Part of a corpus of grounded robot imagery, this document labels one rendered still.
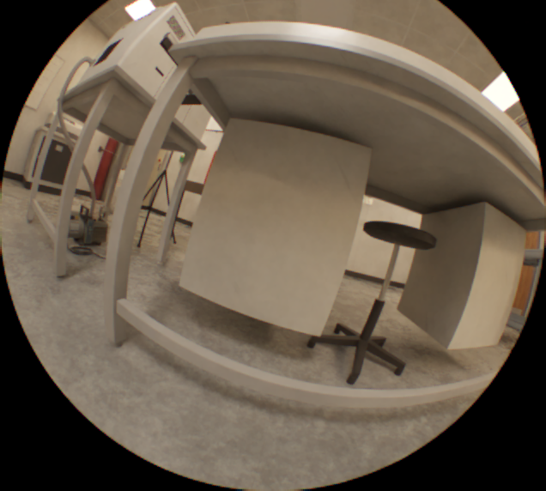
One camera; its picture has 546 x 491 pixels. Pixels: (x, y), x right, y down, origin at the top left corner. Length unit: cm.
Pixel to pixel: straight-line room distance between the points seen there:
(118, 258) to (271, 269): 42
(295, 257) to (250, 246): 14
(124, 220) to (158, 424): 48
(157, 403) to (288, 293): 48
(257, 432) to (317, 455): 16
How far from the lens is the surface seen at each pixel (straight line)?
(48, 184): 334
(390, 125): 66
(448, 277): 104
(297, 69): 48
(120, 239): 51
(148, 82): 110
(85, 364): 64
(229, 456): 52
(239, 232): 59
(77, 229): 144
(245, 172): 62
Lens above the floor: 48
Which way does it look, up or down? 3 degrees up
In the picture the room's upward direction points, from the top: 16 degrees clockwise
